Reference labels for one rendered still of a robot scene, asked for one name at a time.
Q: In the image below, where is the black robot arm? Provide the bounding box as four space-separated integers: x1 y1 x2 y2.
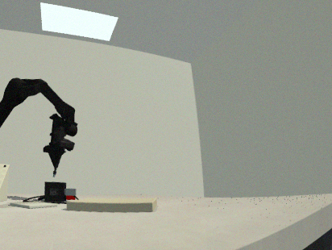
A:
0 77 77 136

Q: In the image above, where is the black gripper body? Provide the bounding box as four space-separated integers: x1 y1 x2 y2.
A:
43 129 73 152

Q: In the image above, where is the red block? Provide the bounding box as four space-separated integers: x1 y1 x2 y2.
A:
66 195 75 200

